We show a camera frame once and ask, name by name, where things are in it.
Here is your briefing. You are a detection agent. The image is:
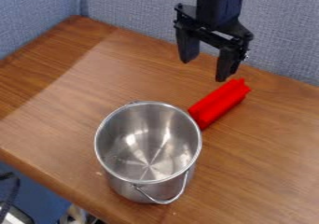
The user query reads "metal pot with handle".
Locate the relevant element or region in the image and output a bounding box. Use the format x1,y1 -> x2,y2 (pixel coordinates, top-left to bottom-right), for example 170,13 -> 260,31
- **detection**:
93,101 -> 201,205

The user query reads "black cable under table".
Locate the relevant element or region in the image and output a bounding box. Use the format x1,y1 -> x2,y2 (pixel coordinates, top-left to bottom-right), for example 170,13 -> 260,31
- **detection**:
0,171 -> 21,222

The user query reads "grey box under table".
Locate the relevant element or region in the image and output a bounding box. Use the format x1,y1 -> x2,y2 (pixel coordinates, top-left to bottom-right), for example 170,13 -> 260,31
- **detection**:
1,206 -> 33,224

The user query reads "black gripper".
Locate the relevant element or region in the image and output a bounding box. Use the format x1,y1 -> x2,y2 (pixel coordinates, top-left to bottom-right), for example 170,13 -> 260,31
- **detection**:
174,0 -> 253,82

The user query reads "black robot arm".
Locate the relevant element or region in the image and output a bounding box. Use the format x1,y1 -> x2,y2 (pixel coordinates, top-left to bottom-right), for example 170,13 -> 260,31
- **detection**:
174,0 -> 253,82

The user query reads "red rectangular block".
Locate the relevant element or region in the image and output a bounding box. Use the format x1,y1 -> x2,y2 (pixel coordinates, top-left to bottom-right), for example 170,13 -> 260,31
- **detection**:
188,78 -> 250,130

